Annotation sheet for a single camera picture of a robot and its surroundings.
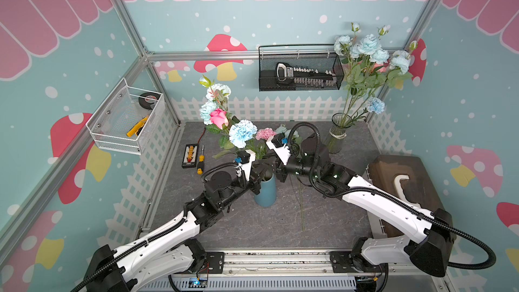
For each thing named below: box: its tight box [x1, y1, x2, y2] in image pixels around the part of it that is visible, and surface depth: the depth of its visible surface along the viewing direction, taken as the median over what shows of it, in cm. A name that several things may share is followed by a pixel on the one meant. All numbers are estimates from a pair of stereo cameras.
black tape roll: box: [138, 91, 161, 111], surface depth 82 cm
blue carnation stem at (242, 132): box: [229, 118, 258, 149], surface depth 51 cm
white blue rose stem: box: [198, 74, 215, 88], surface depth 58 cm
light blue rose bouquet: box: [333, 21, 419, 124], surface depth 81 cm
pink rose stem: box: [209, 108, 230, 130], surface depth 56 cm
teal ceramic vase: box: [254, 173, 277, 207], surface depth 81 cm
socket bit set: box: [275, 62, 338, 91], surface depth 90 cm
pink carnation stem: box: [255, 127, 277, 160], surface depth 69 cm
